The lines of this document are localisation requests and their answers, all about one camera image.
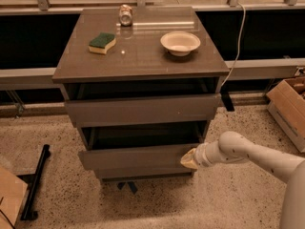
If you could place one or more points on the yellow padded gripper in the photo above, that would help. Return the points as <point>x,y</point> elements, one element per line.
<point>201,156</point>

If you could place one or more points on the grey drawer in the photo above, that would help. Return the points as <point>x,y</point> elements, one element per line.
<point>147,110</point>
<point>164,156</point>
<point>120,173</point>

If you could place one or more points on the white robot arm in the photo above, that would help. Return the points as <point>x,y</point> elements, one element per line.
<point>232,147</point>

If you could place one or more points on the grey top drawer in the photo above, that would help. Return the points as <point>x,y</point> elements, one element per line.
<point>147,110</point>

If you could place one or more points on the grey bottom drawer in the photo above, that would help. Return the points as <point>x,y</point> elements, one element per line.
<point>120,173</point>

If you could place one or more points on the grey drawer cabinet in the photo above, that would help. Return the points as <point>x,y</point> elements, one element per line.
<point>139,66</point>

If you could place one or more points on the cardboard box right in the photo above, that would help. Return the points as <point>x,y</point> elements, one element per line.
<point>287,107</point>

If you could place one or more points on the white bowl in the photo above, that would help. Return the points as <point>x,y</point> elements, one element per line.
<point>180,43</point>

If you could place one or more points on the green yellow sponge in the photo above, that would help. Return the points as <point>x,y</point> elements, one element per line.
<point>102,43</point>

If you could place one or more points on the crushed metal can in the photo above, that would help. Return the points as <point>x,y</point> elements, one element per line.
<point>125,15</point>

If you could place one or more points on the black metal bar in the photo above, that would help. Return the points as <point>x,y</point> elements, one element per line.
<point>33,180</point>

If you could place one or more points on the cardboard piece left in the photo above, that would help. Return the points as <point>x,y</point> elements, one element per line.
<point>12,193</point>

